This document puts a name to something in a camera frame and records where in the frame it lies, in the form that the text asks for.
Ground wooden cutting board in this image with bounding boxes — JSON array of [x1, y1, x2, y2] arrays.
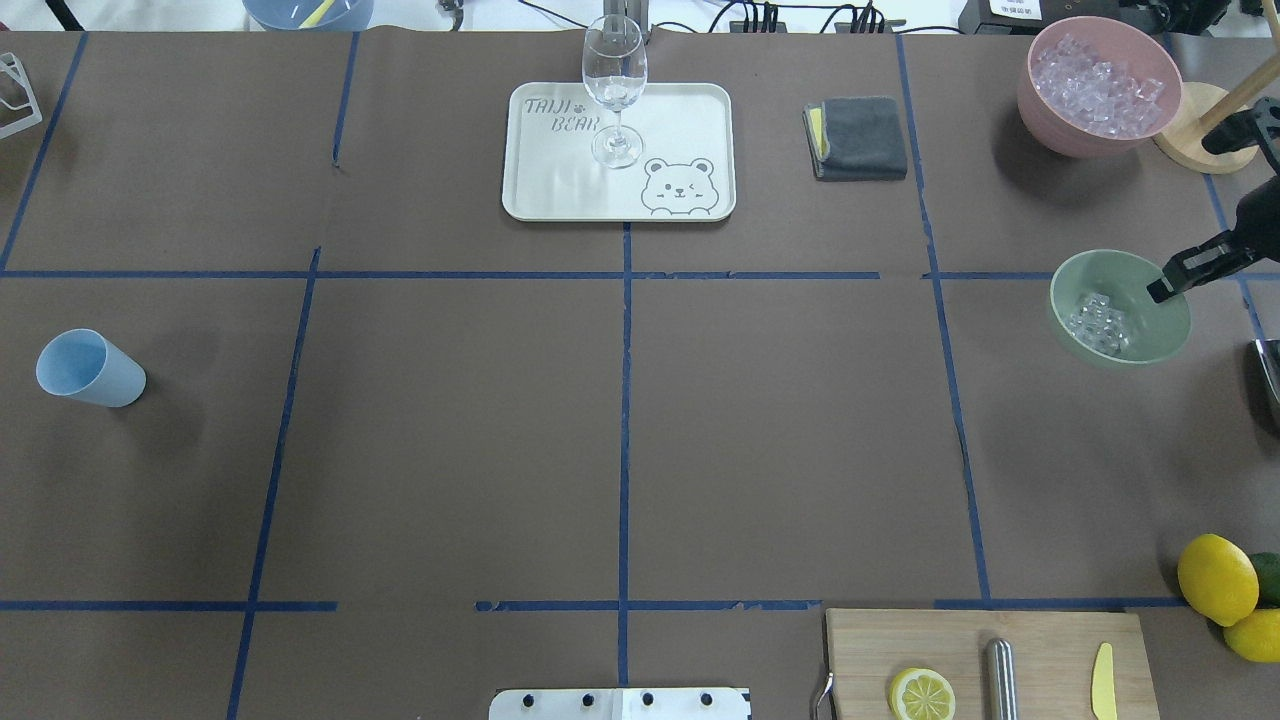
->
[[826, 609, 1160, 719]]

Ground ice cubes in green bowl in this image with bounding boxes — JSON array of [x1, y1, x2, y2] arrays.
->
[[1066, 292, 1132, 357]]

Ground wooden mug stand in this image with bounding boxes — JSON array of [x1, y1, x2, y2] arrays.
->
[[1155, 53, 1279, 174]]

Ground pink bowl with ice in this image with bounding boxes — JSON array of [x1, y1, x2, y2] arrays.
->
[[1018, 15, 1183, 158]]

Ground yellow plastic knife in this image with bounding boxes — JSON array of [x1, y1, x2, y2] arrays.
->
[[1091, 641, 1117, 720]]

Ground yellow lemon upper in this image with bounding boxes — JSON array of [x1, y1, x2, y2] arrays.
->
[[1176, 533, 1260, 626]]

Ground lemon half slice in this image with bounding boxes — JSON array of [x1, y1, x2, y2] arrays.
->
[[886, 667, 957, 720]]

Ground yellow lemon near green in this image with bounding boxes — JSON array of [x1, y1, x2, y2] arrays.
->
[[1222, 609, 1280, 664]]

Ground green lime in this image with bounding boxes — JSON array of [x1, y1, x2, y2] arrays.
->
[[1248, 552, 1280, 609]]

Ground yellow plastic fork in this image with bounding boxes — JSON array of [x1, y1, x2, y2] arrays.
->
[[298, 0, 335, 29]]

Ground light blue cup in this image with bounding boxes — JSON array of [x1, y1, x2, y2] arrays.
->
[[35, 328, 147, 407]]

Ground mint green bowl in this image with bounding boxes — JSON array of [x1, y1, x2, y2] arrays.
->
[[1048, 249, 1192, 368]]

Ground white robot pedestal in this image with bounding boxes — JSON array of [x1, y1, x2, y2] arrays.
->
[[488, 687, 753, 719]]

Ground cream bear tray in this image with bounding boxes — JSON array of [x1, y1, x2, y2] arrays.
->
[[502, 82, 737, 222]]

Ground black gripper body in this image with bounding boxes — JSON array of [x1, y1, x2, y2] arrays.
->
[[1236, 179, 1279, 269]]

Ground clear glass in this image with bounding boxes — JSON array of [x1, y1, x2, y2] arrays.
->
[[581, 13, 649, 169]]

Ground grey folded cloth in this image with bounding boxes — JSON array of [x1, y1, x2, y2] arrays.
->
[[803, 96, 908, 182]]

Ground white cup rack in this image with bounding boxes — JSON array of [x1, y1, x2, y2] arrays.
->
[[1, 53, 44, 138]]

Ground blue bowl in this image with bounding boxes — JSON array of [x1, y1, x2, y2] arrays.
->
[[241, 1, 378, 32]]

